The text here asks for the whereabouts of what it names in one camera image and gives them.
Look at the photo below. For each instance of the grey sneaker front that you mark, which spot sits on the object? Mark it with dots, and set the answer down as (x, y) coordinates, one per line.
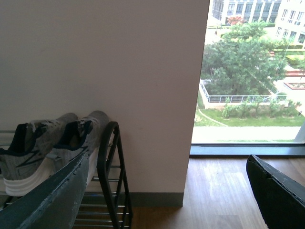
(24, 164)

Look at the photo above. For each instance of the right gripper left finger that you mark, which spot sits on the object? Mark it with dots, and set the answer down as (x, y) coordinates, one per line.
(54, 203)

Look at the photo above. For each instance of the black metal shoe rack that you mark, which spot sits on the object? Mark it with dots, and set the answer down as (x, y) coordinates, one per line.
(111, 208)

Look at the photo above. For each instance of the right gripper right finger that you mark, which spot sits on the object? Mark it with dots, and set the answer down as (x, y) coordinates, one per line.
(281, 200)

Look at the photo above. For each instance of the grey sneaker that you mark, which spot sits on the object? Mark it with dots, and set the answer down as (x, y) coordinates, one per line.
(80, 136)
(24, 164)

